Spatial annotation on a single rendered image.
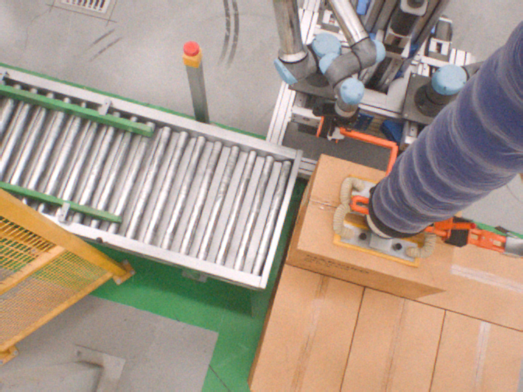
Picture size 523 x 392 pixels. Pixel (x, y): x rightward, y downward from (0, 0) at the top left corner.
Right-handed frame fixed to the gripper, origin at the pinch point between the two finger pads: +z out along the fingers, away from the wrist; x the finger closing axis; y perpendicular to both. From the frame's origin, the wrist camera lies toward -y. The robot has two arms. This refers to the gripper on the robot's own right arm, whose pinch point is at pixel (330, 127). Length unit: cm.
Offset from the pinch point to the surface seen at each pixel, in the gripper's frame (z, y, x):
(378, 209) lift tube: -18.4, 21.3, -31.8
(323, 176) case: 13.1, 2.8, -15.2
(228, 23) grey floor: 119, -75, 104
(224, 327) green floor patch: 120, -22, -80
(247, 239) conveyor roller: 65, -22, -38
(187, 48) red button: 16, -67, 25
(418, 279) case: 14, 48, -45
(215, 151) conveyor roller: 65, -49, 0
